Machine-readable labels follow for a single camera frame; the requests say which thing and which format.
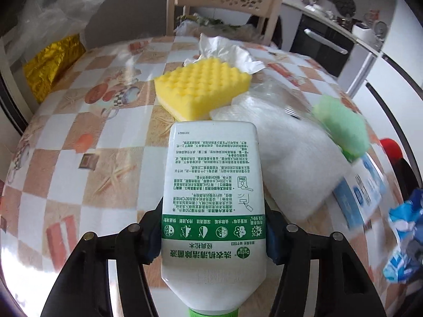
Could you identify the clear plastic wrapper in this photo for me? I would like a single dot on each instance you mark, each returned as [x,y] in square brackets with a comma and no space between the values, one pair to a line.
[274,89]

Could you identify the white refrigerator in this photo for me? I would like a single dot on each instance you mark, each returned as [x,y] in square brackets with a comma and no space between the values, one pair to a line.
[390,82]

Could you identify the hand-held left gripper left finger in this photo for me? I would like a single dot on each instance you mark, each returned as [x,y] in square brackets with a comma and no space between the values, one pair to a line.
[153,247]

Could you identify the white detergent bottle green cap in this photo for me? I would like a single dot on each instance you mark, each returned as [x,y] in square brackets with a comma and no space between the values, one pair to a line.
[213,188]

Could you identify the gold foil bag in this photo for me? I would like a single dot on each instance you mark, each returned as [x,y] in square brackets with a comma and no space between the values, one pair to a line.
[53,66]

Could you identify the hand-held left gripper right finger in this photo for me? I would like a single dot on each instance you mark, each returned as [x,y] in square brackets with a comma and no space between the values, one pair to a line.
[274,244]

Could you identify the yellow wavy sponge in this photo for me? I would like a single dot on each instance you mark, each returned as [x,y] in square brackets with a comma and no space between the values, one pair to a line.
[198,86]

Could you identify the clear bag of greens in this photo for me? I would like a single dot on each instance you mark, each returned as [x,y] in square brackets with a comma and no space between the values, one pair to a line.
[211,23]

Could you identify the blue white carton box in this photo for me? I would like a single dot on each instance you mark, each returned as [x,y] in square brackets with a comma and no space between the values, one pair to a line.
[360,191]

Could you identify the blue plastic bag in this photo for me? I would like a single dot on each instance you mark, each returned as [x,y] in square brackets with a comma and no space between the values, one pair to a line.
[401,214]

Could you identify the crumpled white tissue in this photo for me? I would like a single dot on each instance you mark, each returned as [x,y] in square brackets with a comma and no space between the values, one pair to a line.
[228,52]

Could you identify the white kitchen countertop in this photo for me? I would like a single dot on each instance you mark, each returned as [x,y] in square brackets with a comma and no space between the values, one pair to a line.
[297,8]

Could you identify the red round stool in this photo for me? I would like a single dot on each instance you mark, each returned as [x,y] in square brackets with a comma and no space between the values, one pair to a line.
[391,148]

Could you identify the white rice cooker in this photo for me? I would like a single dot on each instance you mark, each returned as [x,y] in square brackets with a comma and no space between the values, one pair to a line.
[362,29]

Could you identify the green sponge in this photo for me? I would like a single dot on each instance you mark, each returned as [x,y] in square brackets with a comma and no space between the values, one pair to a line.
[340,125]

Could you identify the black jacket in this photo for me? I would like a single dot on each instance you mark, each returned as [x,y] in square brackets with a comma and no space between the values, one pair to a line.
[277,33]

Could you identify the large clear plastic bag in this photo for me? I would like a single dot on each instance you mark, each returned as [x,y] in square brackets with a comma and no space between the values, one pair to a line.
[56,3]

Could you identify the dark round steamer rack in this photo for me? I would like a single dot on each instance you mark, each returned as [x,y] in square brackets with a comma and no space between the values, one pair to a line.
[343,3]

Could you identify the black built-in oven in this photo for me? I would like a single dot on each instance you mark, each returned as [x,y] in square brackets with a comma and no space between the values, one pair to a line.
[317,49]

